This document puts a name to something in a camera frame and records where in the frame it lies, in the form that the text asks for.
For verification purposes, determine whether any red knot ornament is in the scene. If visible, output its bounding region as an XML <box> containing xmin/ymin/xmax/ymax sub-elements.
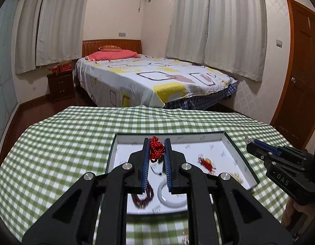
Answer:
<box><xmin>149</xmin><ymin>136</ymin><xmax>165</xmax><ymax>162</ymax></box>

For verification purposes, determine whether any frosted glass wardrobe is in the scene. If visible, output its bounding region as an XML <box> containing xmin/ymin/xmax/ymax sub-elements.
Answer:
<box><xmin>0</xmin><ymin>0</ymin><xmax>21</xmax><ymax>156</ymax></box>

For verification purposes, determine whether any dark bead pendant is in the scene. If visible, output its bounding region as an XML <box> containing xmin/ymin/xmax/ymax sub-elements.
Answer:
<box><xmin>150</xmin><ymin>158</ymin><xmax>164</xmax><ymax>177</ymax></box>

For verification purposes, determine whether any green checked tablecloth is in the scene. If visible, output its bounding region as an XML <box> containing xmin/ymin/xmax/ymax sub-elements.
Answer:
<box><xmin>0</xmin><ymin>105</ymin><xmax>304</xmax><ymax>245</ymax></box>

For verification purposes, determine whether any person's right hand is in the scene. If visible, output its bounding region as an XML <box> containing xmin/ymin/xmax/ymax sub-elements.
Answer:
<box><xmin>286</xmin><ymin>198</ymin><xmax>305</xmax><ymax>235</ymax></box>

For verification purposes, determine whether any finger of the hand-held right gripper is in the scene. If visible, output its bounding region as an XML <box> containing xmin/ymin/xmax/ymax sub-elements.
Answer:
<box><xmin>246</xmin><ymin>142</ymin><xmax>275</xmax><ymax>166</ymax></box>
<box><xmin>252</xmin><ymin>139</ymin><xmax>284</xmax><ymax>157</ymax></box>

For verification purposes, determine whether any green box with white lining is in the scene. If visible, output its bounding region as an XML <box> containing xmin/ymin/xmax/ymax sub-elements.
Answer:
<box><xmin>105</xmin><ymin>131</ymin><xmax>260</xmax><ymax>216</ymax></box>

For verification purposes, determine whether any dark red bead bracelet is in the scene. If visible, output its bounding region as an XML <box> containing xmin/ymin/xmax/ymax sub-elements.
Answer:
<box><xmin>133</xmin><ymin>181</ymin><xmax>155</xmax><ymax>209</ymax></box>

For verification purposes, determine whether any wide white curtain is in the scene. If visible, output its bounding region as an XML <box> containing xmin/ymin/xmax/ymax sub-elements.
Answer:
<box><xmin>203</xmin><ymin>0</ymin><xmax>265</xmax><ymax>82</ymax></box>
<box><xmin>36</xmin><ymin>0</ymin><xmax>93</xmax><ymax>68</ymax></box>

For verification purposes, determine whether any red and gold ornament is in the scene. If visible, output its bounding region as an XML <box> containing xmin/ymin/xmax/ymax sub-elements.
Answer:
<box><xmin>197</xmin><ymin>157</ymin><xmax>217</xmax><ymax>174</ymax></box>

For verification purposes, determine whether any bed with patterned sheet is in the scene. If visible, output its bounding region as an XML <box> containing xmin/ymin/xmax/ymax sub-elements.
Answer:
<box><xmin>75</xmin><ymin>53</ymin><xmax>239</xmax><ymax>109</ymax></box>

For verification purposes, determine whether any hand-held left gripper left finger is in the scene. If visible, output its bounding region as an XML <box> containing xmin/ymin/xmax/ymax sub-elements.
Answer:
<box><xmin>22</xmin><ymin>138</ymin><xmax>151</xmax><ymax>245</ymax></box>

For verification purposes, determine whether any narrow white curtain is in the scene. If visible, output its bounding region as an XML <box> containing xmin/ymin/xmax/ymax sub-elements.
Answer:
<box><xmin>15</xmin><ymin>0</ymin><xmax>52</xmax><ymax>75</ymax></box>
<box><xmin>165</xmin><ymin>0</ymin><xmax>212</xmax><ymax>64</ymax></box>

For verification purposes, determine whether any wooden door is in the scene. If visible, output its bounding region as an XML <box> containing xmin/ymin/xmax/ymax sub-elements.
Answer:
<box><xmin>270</xmin><ymin>0</ymin><xmax>315</xmax><ymax>154</ymax></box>

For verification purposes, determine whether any pink pillow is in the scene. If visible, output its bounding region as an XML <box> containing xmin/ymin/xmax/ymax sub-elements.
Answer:
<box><xmin>85</xmin><ymin>50</ymin><xmax>141</xmax><ymax>62</ymax></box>

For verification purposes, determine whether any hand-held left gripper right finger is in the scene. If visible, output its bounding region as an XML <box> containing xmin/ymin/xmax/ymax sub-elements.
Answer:
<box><xmin>164</xmin><ymin>138</ymin><xmax>293</xmax><ymax>245</ymax></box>

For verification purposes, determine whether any blue plaid bed skirt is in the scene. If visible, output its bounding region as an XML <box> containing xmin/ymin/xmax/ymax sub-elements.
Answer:
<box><xmin>164</xmin><ymin>83</ymin><xmax>237</xmax><ymax>110</ymax></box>

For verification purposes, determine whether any orange cushion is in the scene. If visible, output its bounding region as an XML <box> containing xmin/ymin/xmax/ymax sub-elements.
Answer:
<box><xmin>98</xmin><ymin>45</ymin><xmax>122</xmax><ymax>52</ymax></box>

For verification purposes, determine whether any white jade bangle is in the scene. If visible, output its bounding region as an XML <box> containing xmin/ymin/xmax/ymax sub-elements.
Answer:
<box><xmin>157</xmin><ymin>180</ymin><xmax>189</xmax><ymax>209</ymax></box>

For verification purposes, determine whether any dark wooden nightstand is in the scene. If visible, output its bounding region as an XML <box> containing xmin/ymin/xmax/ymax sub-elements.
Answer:
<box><xmin>47</xmin><ymin>69</ymin><xmax>76</xmax><ymax>104</ymax></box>

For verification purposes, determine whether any wooden headboard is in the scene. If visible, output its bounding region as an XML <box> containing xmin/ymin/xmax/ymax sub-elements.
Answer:
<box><xmin>82</xmin><ymin>39</ymin><xmax>143</xmax><ymax>58</ymax></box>

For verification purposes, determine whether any gold brooch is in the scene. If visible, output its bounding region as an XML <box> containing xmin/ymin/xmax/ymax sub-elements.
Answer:
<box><xmin>229</xmin><ymin>172</ymin><xmax>244</xmax><ymax>184</ymax></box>

